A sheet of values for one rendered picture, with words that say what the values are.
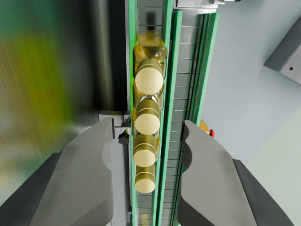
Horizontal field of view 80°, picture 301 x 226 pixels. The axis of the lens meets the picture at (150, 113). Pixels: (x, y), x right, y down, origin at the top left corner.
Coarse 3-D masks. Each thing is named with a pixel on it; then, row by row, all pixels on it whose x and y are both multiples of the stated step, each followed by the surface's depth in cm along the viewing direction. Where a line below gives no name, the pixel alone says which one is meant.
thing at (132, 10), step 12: (132, 0) 34; (132, 12) 35; (132, 24) 36; (132, 36) 37; (132, 48) 38; (132, 60) 39; (132, 72) 41; (132, 84) 42; (132, 96) 43; (132, 108) 45; (132, 144) 50; (132, 156) 52; (132, 168) 54; (132, 180) 56; (132, 192) 59; (132, 204) 62
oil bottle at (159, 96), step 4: (136, 88) 30; (164, 88) 31; (136, 92) 30; (140, 92) 29; (160, 92) 30; (136, 96) 30; (140, 96) 30; (156, 96) 30; (160, 96) 30; (136, 100) 30; (160, 100) 30; (136, 104) 30; (160, 104) 31; (136, 108) 31; (160, 108) 31
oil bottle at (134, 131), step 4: (132, 112) 34; (160, 112) 35; (132, 116) 33; (160, 116) 34; (132, 120) 33; (160, 120) 33; (132, 124) 33; (160, 124) 34; (132, 128) 33; (132, 132) 34; (136, 132) 33; (156, 132) 33; (156, 136) 34
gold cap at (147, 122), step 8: (144, 104) 26; (152, 104) 26; (136, 112) 26; (144, 112) 23; (152, 112) 24; (136, 120) 24; (144, 120) 24; (152, 120) 24; (136, 128) 24; (144, 128) 24; (152, 128) 24
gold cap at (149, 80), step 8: (144, 64) 22; (152, 64) 22; (144, 72) 21; (152, 72) 21; (160, 72) 21; (136, 80) 21; (144, 80) 21; (152, 80) 21; (160, 80) 21; (144, 88) 22; (152, 88) 22; (160, 88) 22
